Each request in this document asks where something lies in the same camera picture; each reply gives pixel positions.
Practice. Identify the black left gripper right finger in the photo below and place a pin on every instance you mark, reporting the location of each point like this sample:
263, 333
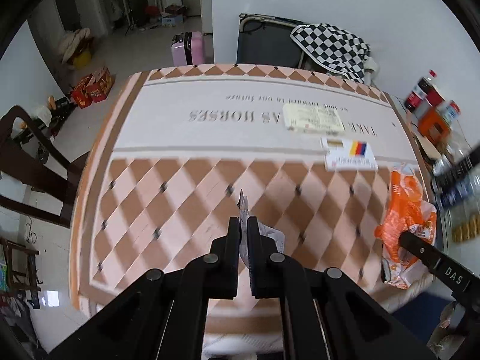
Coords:
325, 314

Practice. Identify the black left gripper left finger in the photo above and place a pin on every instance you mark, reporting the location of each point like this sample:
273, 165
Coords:
161, 315

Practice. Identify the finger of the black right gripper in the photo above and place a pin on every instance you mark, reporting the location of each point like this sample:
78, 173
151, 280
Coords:
463, 284

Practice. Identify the orange snack bag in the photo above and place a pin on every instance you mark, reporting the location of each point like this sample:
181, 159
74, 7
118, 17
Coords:
407, 211

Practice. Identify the small wooden stool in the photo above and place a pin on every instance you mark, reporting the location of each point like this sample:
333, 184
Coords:
20, 276

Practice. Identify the checkered pink tablecloth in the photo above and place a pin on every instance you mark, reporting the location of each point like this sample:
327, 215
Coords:
184, 149

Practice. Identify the orange box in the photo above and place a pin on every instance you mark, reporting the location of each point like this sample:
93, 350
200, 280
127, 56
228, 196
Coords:
433, 127

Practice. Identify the white card with flag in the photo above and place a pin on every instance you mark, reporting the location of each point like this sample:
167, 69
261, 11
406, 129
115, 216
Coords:
347, 155

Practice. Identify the dark wooden chair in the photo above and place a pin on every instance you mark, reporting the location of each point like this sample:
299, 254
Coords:
18, 164

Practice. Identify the cola bottle red label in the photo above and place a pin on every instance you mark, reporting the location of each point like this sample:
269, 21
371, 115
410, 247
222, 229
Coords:
420, 92

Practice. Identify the cream paper booklet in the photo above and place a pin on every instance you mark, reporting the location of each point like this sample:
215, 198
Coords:
312, 119

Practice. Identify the red gift box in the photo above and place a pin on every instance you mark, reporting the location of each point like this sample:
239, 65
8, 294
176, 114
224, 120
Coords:
92, 88

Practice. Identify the pink suitcase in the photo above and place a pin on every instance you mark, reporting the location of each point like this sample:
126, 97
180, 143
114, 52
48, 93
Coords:
187, 49

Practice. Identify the black white checkered cloth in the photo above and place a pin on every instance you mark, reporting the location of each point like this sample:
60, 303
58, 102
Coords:
334, 49

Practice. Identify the yellow bucket with cloth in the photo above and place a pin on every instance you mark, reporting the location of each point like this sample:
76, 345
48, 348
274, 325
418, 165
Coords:
72, 44

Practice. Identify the dark folding bed frame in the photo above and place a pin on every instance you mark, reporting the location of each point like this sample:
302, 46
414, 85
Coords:
265, 40

